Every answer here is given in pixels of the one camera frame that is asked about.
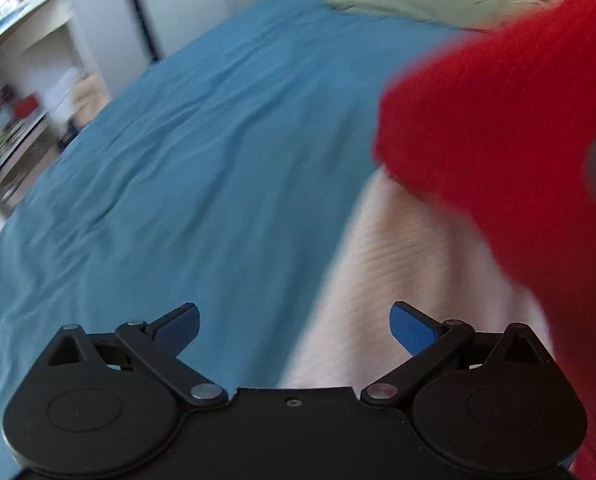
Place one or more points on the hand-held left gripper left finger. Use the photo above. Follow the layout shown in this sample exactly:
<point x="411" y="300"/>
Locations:
<point x="180" y="331"/>

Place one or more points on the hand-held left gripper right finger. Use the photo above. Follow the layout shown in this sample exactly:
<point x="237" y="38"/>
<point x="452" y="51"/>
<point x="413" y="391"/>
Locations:
<point x="410" y="331"/>

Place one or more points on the white and red knit sweater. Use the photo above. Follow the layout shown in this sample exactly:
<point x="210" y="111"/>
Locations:
<point x="477" y="135"/>

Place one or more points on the bed with blue sheet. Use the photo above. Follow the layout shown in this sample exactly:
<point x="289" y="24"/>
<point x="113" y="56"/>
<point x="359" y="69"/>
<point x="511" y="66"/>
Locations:
<point x="178" y="160"/>

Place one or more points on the beige handbag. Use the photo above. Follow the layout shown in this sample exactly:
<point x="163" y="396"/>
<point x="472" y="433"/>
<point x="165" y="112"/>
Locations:
<point x="92" y="100"/>

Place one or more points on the green pillow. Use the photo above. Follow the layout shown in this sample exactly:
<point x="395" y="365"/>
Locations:
<point x="402" y="0"/>

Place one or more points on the white plastic bag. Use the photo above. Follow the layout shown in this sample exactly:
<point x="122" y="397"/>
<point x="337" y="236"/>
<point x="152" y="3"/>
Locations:
<point x="62" y="89"/>

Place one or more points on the red box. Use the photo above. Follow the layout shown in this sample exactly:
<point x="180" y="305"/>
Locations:
<point x="25" y="106"/>

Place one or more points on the white shelf unit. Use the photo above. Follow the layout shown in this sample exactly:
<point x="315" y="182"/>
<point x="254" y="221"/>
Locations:
<point x="108" y="25"/>

